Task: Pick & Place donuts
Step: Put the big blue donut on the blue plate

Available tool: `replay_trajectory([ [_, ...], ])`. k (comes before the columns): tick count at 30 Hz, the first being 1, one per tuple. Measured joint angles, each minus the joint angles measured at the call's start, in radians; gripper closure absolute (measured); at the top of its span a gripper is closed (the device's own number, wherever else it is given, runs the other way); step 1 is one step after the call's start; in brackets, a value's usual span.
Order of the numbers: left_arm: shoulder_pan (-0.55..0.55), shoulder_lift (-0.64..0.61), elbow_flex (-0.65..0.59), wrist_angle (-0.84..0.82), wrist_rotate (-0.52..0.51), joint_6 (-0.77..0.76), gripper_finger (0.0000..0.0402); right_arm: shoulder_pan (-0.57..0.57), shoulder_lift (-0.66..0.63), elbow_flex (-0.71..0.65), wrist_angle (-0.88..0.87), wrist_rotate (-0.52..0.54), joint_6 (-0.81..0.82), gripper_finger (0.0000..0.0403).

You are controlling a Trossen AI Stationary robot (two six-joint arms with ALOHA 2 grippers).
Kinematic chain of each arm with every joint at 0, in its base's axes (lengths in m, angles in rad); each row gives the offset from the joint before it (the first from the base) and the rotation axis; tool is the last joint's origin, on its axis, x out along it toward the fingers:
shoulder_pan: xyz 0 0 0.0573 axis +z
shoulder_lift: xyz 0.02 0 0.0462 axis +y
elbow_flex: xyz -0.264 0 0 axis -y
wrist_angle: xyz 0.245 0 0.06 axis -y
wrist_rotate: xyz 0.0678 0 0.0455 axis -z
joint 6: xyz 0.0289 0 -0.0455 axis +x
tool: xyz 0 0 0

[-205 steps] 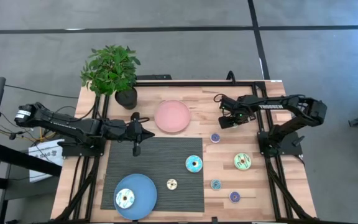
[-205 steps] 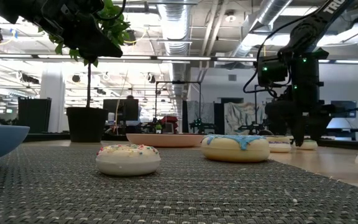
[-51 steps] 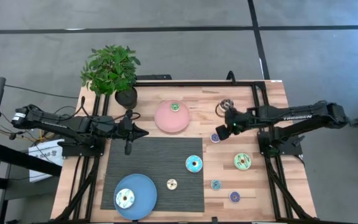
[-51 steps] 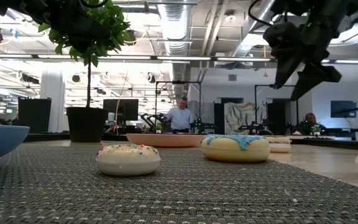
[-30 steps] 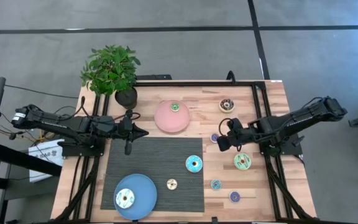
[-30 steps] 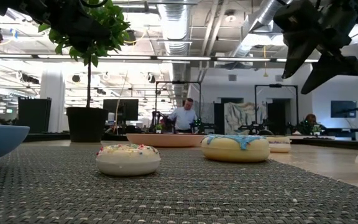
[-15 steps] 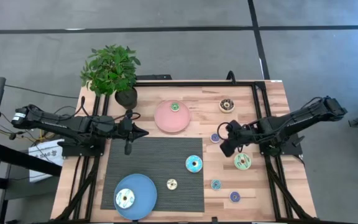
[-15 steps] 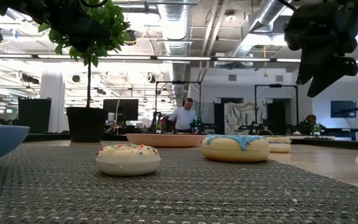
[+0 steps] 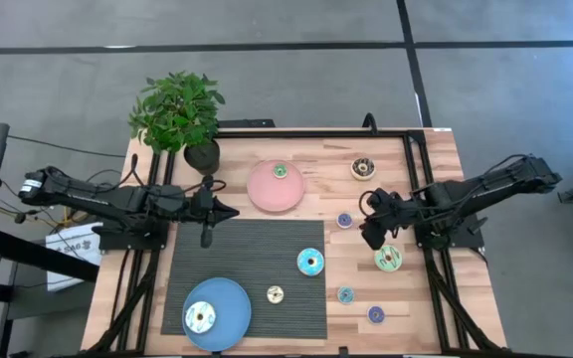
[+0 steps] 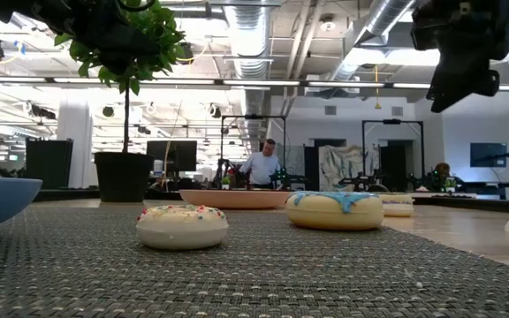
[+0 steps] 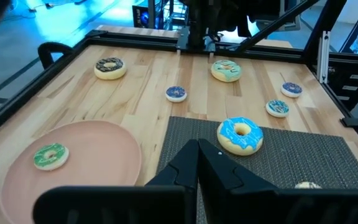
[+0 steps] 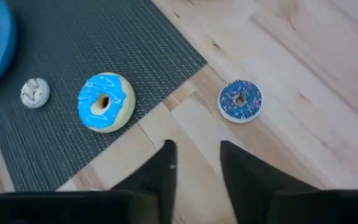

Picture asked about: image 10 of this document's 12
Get black cabinet panel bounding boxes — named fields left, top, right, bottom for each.
left=25, top=138, right=74, bottom=190

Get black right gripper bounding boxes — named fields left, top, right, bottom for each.
left=425, top=0, right=509, bottom=114

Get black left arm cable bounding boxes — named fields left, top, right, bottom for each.
left=116, top=0, right=157, bottom=13

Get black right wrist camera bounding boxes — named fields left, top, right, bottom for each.
left=410, top=12, right=443, bottom=51

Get silver round ventilation duct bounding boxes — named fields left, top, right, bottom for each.
left=223, top=0, right=274, bottom=142
left=324, top=0, right=417, bottom=85

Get pale draped cover cloth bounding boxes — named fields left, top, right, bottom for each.
left=318, top=144, right=380, bottom=193

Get blue icing donut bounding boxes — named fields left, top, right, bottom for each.
left=285, top=191, right=385, bottom=231

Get dark wall screen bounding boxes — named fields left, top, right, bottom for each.
left=469, top=142, right=508, bottom=169

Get black table frame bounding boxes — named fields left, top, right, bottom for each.
left=33, top=188, right=509, bottom=215

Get green leafy tree plant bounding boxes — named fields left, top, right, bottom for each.
left=53, top=0, right=187, bottom=154

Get black background station frame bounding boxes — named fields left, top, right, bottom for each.
left=220, top=114, right=287, bottom=191
left=361, top=118, right=426, bottom=192

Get long ceiling light strip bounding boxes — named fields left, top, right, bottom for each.
left=0, top=75, right=509, bottom=93

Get white donut coloured sprinkles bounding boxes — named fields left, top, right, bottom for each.
left=135, top=204, right=230, bottom=252

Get black plant pot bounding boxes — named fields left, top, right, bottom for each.
left=94, top=152, right=155, bottom=203

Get pink plate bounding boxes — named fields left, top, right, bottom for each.
left=179, top=189, right=295, bottom=210

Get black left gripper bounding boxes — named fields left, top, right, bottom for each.
left=37, top=0, right=163, bottom=77

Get black computer monitor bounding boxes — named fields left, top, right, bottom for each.
left=146, top=140, right=198, bottom=173

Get person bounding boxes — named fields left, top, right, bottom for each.
left=238, top=138, right=283, bottom=190
left=432, top=162, right=460, bottom=193

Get grey woven placemat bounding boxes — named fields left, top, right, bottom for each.
left=0, top=202, right=509, bottom=318

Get white building column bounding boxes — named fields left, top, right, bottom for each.
left=56, top=96, right=95, bottom=189

